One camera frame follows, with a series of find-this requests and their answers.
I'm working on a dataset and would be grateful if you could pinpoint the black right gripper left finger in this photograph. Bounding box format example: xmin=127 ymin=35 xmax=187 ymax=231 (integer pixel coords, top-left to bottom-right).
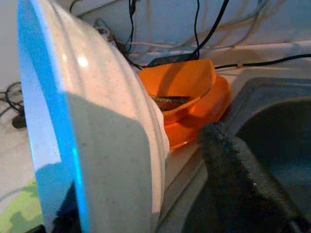
xmin=52 ymin=182 xmax=82 ymax=233

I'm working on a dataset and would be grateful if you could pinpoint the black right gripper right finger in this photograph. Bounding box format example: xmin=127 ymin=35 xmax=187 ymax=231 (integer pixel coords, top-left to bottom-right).
xmin=182 ymin=120 xmax=311 ymax=233

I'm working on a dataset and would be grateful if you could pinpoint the white ribbed ceramic bowl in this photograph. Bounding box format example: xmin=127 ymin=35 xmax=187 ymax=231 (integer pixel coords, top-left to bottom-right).
xmin=17 ymin=0 xmax=171 ymax=233

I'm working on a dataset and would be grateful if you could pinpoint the light green plate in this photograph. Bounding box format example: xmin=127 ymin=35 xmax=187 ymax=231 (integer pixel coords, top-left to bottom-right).
xmin=0 ymin=178 xmax=45 ymax=233

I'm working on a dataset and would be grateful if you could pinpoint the stainless steel sink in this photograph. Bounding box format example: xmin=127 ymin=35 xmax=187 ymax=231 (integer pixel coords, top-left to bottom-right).
xmin=155 ymin=77 xmax=311 ymax=233

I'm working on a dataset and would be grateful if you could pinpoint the orange plate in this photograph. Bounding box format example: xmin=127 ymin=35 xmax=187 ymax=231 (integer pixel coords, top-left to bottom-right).
xmin=165 ymin=75 xmax=231 ymax=150

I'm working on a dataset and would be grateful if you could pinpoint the orange bowl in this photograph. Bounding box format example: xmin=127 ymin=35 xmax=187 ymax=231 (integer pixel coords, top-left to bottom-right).
xmin=138 ymin=59 xmax=217 ymax=124

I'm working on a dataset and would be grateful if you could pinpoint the black cable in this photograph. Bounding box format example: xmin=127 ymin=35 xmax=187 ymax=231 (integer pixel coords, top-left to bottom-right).
xmin=0 ymin=82 xmax=27 ymax=129
xmin=215 ymin=53 xmax=311 ymax=70
xmin=128 ymin=0 xmax=137 ymax=53
xmin=193 ymin=0 xmax=231 ymax=59

